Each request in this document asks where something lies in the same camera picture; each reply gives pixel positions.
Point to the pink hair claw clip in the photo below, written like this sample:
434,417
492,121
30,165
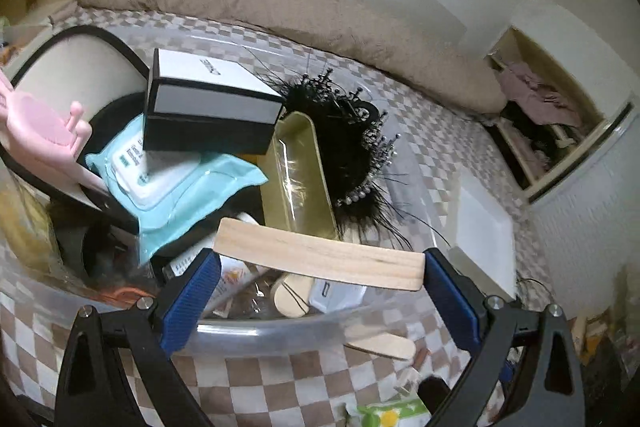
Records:
55,137

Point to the white charger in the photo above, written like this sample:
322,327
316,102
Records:
337,297

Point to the green patterned packet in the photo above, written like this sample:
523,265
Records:
385,417

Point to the black feather beaded headpiece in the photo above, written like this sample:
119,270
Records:
345,142

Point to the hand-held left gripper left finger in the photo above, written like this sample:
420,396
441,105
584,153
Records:
192,292

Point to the checkered bed sheet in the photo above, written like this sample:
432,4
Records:
300,387

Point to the black and white box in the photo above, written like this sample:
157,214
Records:
210,107

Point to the yellow plastic bag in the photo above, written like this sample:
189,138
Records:
22,227

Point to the wooden block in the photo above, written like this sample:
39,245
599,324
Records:
320,252

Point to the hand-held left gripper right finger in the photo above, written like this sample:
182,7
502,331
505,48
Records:
450,297

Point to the gold rectangular tray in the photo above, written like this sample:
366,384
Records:
295,187

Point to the cream round case black trim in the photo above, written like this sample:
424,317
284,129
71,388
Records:
75,67

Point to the orange brown hairpiece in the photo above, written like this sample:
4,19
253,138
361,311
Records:
125,294

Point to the pile of clothes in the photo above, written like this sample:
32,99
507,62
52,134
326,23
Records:
535,97

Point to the clear plastic storage container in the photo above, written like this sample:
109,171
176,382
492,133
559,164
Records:
260,337

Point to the wooden craft stick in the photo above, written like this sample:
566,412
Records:
385,347
290,299

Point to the teal wet wipes pack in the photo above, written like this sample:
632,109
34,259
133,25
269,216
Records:
200,177

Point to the white flat box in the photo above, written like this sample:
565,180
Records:
485,227

